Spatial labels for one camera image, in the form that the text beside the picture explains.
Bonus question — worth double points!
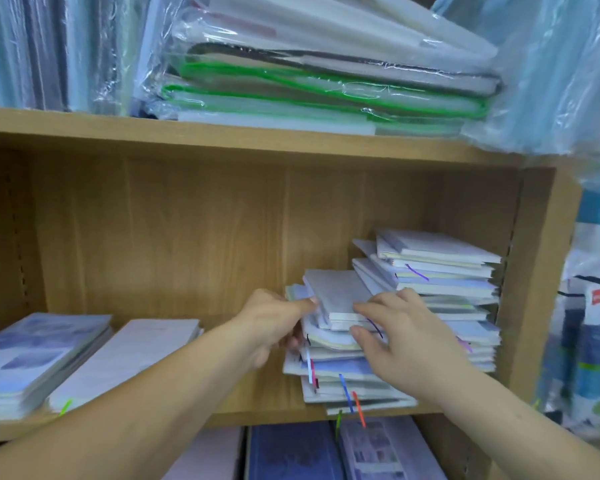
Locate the person's left hand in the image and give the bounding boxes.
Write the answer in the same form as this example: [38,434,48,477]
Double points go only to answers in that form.
[231,289,319,371]

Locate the pale purple book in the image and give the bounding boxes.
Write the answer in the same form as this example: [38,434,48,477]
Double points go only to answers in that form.
[337,416,449,480]

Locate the stack of plastic-wrapped folders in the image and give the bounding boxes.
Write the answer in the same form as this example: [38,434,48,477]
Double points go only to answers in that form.
[131,0,504,138]

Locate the wooden bookshelf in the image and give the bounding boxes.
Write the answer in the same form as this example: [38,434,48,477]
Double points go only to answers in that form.
[0,105,584,480]

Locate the large clear plastic-wrapped bundle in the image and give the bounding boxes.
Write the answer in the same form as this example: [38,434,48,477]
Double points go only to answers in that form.
[431,0,600,191]

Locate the row of plastic-wrapped packs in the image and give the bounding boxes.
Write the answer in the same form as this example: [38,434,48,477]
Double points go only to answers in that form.
[0,0,152,116]

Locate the pile of blue-cover booklets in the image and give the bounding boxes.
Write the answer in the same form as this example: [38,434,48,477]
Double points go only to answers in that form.
[0,313,114,422]

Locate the blue and white packets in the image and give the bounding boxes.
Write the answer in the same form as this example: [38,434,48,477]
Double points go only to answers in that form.
[534,190,600,441]

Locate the stack of pale notebooks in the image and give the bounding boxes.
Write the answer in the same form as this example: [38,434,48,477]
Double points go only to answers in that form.
[351,228,504,374]
[282,284,419,416]

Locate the dark blue book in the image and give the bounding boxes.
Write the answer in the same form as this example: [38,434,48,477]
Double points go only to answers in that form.
[244,421,347,480]

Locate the person's right hand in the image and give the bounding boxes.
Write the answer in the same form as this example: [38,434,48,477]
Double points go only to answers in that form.
[349,288,474,402]

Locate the person's left forearm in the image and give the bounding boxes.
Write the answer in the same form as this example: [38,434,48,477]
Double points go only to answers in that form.
[0,320,261,480]

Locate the person's right forearm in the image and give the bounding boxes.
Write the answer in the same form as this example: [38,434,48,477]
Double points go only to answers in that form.
[427,364,600,480]

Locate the pile of white-cover booklets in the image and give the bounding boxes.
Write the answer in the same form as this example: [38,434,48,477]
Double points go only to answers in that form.
[47,318,204,415]

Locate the small white ribbon notebook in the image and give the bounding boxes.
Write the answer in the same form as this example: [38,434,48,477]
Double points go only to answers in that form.
[302,269,382,331]

